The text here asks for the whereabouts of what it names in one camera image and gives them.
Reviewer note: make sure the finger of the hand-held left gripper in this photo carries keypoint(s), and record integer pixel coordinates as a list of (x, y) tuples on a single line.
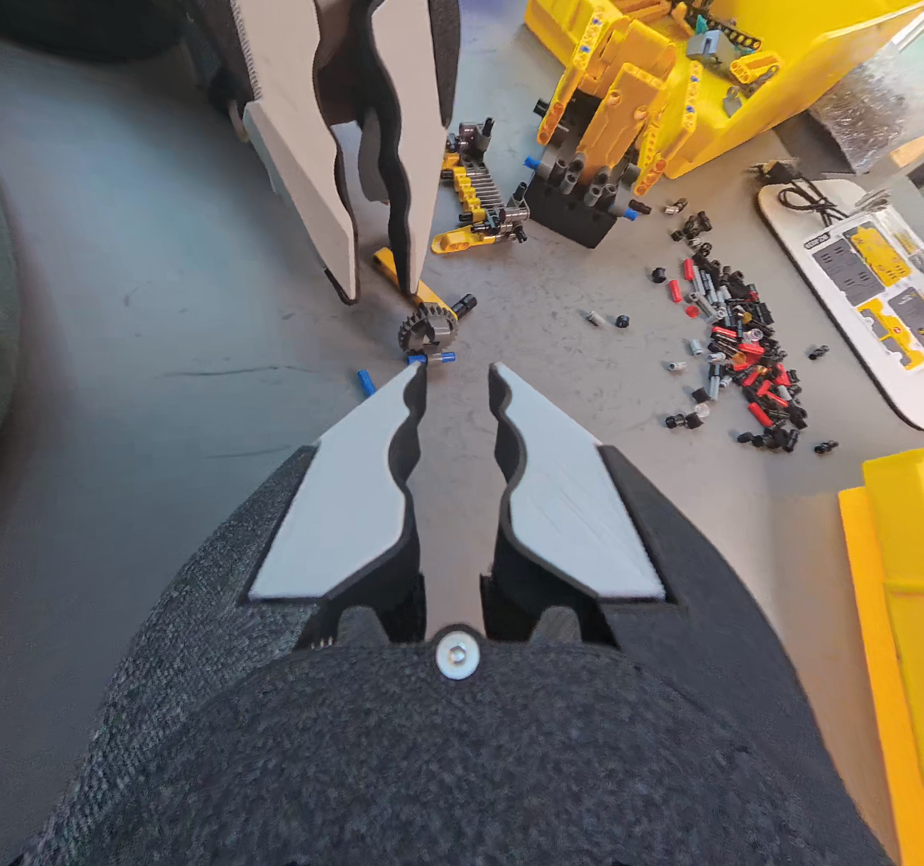
[(289, 86), (415, 123)]

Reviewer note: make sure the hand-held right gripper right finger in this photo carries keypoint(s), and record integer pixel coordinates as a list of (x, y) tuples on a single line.
[(577, 519)]

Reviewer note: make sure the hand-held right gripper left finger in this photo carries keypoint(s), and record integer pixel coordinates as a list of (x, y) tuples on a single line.
[(332, 519)]

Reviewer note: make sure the yellow lego beam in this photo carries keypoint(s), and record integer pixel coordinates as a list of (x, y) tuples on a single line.
[(433, 297)]

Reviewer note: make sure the grey lego gear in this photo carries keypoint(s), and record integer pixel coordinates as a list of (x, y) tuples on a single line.
[(426, 332)]

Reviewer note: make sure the person's left forearm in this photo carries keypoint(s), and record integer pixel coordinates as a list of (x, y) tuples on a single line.
[(72, 0)]

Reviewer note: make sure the yellow grey lego claw assembly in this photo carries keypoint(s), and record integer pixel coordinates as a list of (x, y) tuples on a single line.
[(476, 187)]

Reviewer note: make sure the large yellow black lego model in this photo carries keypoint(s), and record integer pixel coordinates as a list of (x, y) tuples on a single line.
[(570, 216)]

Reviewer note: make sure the pile of small lego pieces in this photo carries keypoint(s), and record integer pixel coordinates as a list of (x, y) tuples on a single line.
[(743, 361)]

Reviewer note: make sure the heap of large lego parts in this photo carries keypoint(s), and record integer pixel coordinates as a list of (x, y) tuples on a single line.
[(714, 43)]

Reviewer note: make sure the yellow bin with small parts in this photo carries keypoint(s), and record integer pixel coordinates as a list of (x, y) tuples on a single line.
[(895, 592)]

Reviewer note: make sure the book stand with white base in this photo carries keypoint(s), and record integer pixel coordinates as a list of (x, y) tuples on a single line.
[(855, 191)]

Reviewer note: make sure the bubble wrap sheet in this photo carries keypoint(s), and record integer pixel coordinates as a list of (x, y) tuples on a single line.
[(866, 108)]

